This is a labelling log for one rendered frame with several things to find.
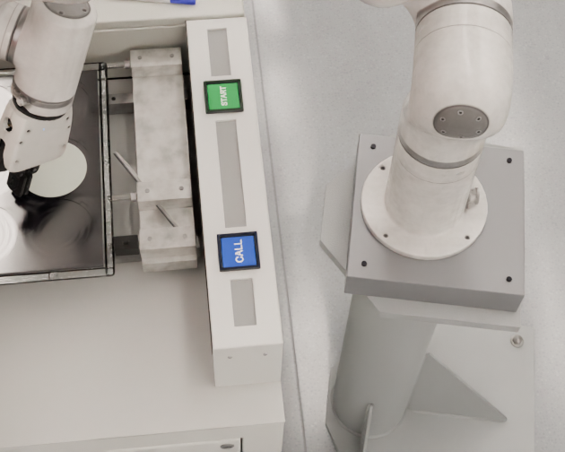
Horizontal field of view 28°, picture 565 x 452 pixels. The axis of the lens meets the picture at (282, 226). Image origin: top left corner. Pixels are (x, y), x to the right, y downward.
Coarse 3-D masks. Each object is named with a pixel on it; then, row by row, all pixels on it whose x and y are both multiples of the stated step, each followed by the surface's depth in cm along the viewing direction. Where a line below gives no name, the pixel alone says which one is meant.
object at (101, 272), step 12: (0, 276) 158; (12, 276) 158; (24, 276) 158; (36, 276) 158; (48, 276) 158; (60, 276) 159; (72, 276) 159; (84, 276) 159; (96, 276) 159; (108, 276) 160
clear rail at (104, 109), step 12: (108, 84) 175; (108, 96) 174; (108, 108) 173; (108, 120) 172; (108, 132) 170; (108, 144) 169; (108, 156) 168; (108, 168) 167; (108, 180) 166; (108, 192) 165; (108, 204) 164; (108, 216) 163; (108, 228) 162; (108, 240) 161; (108, 252) 161; (108, 264) 160
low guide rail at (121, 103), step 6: (186, 90) 181; (114, 96) 180; (120, 96) 180; (126, 96) 180; (132, 96) 180; (186, 96) 180; (114, 102) 179; (120, 102) 179; (126, 102) 179; (132, 102) 179; (186, 102) 181; (114, 108) 180; (120, 108) 180; (126, 108) 181; (132, 108) 181; (186, 108) 182; (114, 114) 182
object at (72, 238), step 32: (0, 96) 173; (96, 96) 174; (96, 128) 171; (96, 160) 168; (0, 192) 165; (96, 192) 166; (0, 224) 163; (32, 224) 163; (64, 224) 163; (96, 224) 163; (0, 256) 160; (32, 256) 160; (64, 256) 160; (96, 256) 160
